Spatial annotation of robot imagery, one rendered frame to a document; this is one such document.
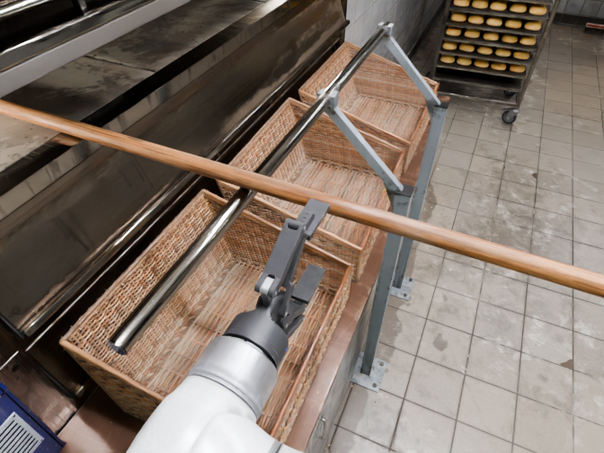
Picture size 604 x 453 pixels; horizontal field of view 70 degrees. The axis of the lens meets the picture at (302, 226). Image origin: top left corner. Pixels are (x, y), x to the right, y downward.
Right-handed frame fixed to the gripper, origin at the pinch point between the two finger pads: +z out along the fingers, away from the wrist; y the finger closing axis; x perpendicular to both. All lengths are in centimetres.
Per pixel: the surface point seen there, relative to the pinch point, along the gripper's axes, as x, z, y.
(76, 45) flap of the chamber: -38.1, 1.7, -22.0
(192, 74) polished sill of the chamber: -53, 44, 3
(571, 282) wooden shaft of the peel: 34.1, 6.9, -0.6
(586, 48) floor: 91, 446, 115
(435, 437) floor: 36, 34, 118
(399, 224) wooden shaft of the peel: 10.4, 7.3, -1.6
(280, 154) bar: -15.9, 20.1, 1.4
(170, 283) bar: -15.8, -14.4, 1.5
